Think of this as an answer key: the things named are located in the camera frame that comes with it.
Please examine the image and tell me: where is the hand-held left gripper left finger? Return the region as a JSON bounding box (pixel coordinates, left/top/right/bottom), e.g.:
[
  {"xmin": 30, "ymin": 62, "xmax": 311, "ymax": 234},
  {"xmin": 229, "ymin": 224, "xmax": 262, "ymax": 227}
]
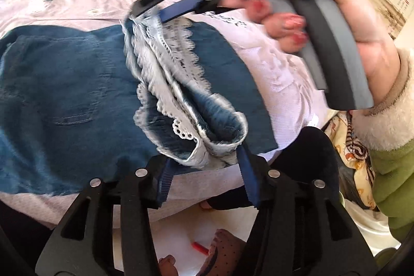
[{"xmin": 35, "ymin": 155, "xmax": 177, "ymax": 276}]

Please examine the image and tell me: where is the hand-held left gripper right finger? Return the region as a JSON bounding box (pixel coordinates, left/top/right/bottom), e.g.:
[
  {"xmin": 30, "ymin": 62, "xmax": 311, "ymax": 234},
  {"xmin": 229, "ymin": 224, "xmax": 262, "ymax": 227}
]
[{"xmin": 236, "ymin": 145, "xmax": 380, "ymax": 276}]

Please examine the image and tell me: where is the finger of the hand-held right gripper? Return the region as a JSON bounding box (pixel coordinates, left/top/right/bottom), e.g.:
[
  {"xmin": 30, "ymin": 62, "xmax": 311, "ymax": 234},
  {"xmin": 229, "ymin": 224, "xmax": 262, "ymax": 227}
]
[
  {"xmin": 159, "ymin": 0, "xmax": 241, "ymax": 23},
  {"xmin": 130, "ymin": 0, "xmax": 173, "ymax": 19}
]

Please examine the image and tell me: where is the blue denim pants lace trim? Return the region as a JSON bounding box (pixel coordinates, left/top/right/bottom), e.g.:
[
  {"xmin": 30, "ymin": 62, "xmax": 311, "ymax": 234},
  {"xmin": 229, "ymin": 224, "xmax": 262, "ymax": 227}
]
[{"xmin": 0, "ymin": 16, "xmax": 279, "ymax": 196}]

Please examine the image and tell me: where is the person's right forearm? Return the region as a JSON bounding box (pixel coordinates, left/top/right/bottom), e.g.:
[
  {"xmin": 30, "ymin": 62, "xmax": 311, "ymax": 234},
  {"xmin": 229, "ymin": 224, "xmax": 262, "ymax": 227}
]
[{"xmin": 351, "ymin": 48, "xmax": 414, "ymax": 242}]

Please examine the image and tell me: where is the person's right hand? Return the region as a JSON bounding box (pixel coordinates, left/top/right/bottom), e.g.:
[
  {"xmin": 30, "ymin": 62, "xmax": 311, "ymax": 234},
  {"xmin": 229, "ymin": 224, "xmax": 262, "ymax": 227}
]
[{"xmin": 220, "ymin": 0, "xmax": 402, "ymax": 102}]

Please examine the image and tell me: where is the small red object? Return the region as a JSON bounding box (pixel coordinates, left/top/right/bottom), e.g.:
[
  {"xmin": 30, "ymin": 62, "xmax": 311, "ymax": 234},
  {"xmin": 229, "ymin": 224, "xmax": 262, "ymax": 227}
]
[{"xmin": 191, "ymin": 241, "xmax": 209, "ymax": 255}]

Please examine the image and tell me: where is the strawberry print bed sheet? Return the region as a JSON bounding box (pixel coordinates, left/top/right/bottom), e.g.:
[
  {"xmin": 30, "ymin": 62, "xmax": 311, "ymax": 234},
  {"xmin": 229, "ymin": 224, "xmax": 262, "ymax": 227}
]
[{"xmin": 0, "ymin": 0, "xmax": 331, "ymax": 226}]

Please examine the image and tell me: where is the cartoon print cloth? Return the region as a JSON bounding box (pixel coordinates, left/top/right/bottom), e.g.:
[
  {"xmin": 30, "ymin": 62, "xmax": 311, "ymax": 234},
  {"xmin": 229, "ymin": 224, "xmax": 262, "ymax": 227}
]
[{"xmin": 323, "ymin": 111, "xmax": 378, "ymax": 211}]

